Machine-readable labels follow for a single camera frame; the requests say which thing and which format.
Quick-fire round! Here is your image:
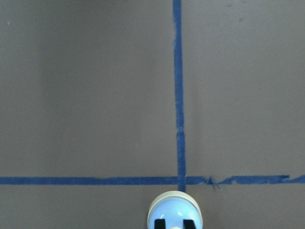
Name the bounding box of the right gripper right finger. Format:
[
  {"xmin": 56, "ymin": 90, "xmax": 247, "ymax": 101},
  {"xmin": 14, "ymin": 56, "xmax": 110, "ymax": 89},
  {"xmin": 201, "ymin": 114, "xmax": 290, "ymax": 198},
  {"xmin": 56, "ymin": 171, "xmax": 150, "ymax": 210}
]
[{"xmin": 183, "ymin": 219, "xmax": 196, "ymax": 229}]

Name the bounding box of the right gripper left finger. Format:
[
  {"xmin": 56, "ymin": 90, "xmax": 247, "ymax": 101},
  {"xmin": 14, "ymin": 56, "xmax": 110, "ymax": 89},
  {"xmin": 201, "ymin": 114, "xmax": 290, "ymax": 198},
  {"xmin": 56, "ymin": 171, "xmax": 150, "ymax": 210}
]
[{"xmin": 154, "ymin": 219, "xmax": 165, "ymax": 229}]

